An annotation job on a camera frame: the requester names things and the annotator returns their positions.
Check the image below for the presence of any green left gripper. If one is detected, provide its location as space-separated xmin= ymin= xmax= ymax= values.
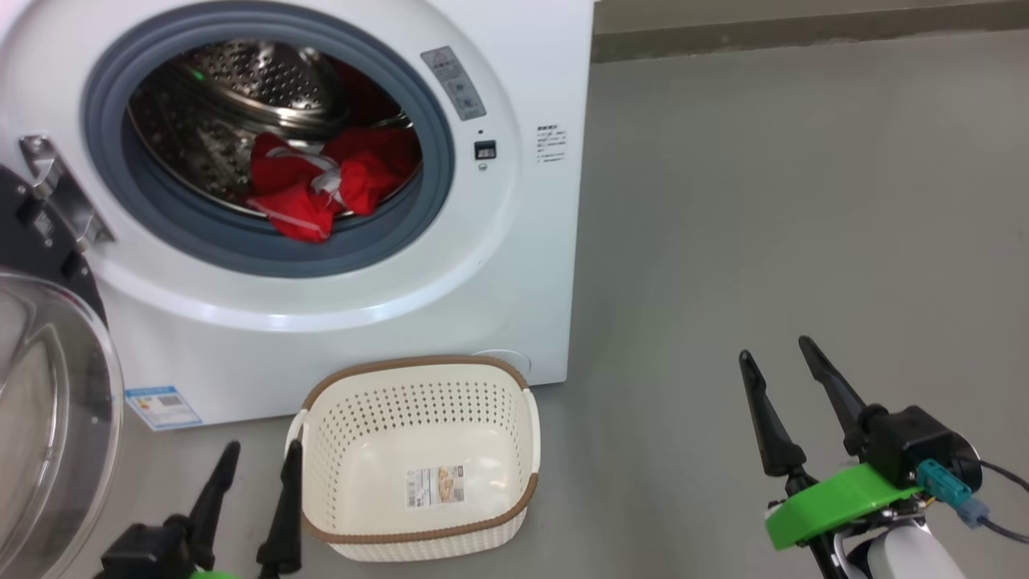
xmin=189 ymin=440 xmax=304 ymax=579

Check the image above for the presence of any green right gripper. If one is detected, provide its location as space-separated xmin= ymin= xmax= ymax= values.
xmin=738 ymin=336 xmax=925 ymax=552

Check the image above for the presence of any washing machine round door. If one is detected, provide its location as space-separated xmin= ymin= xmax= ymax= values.
xmin=0 ymin=165 xmax=125 ymax=579

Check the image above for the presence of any red clothing with white stripes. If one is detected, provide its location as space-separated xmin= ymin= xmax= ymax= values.
xmin=248 ymin=60 xmax=420 ymax=244

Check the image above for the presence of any cream perforated basket brown rim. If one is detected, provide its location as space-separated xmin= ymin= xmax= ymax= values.
xmin=285 ymin=355 xmax=541 ymax=562

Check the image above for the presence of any printed label sticker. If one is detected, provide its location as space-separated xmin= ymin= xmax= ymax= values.
xmin=404 ymin=465 xmax=465 ymax=509

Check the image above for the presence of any white front-load washing machine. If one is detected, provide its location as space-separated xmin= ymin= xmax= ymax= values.
xmin=0 ymin=0 xmax=596 ymax=431

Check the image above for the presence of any metal washing machine door hinge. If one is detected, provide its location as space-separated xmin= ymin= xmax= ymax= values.
xmin=20 ymin=135 xmax=115 ymax=250

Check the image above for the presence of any blue energy label sticker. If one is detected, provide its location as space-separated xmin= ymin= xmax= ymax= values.
xmin=125 ymin=386 xmax=203 ymax=432

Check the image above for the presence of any small printed text sticker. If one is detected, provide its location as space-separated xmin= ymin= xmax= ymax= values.
xmin=536 ymin=125 xmax=568 ymax=165

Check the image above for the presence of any grey instruction label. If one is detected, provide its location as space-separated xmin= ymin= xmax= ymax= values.
xmin=420 ymin=46 xmax=487 ymax=121

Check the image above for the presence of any teal cable connector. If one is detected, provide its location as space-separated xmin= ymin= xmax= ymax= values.
xmin=916 ymin=460 xmax=970 ymax=507

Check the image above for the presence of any thin black cable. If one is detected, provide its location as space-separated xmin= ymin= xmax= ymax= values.
xmin=977 ymin=458 xmax=1029 ymax=493

